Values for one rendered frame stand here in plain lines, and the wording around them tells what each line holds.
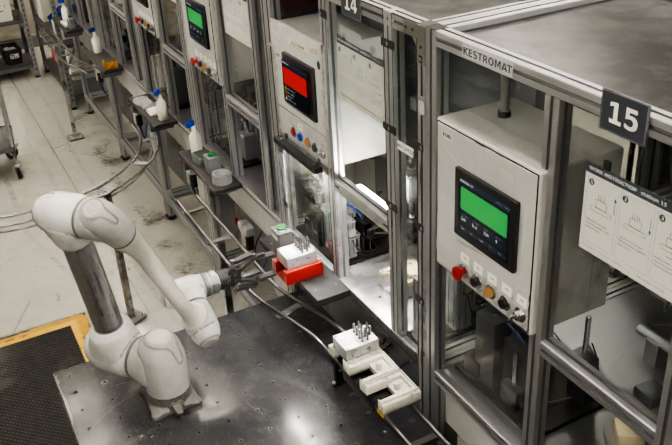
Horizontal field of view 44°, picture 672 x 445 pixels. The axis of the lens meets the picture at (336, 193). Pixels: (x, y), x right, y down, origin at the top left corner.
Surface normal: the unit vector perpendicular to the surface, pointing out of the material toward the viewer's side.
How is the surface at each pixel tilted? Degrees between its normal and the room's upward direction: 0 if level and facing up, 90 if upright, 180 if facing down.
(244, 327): 0
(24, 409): 0
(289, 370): 0
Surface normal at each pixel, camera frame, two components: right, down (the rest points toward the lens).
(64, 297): -0.05, -0.89
